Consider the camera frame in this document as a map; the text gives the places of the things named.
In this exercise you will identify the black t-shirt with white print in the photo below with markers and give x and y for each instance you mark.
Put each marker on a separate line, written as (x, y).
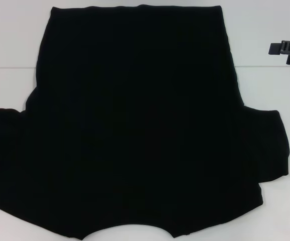
(140, 100)

